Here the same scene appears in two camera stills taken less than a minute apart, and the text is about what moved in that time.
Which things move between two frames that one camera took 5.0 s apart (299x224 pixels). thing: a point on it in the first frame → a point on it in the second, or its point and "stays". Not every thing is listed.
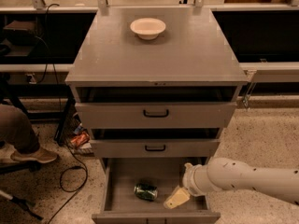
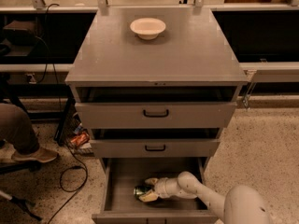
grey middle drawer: [174, 147] stays
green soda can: [145, 191] stays
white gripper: [191, 179] → [162, 188]
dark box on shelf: [21, 33] stays
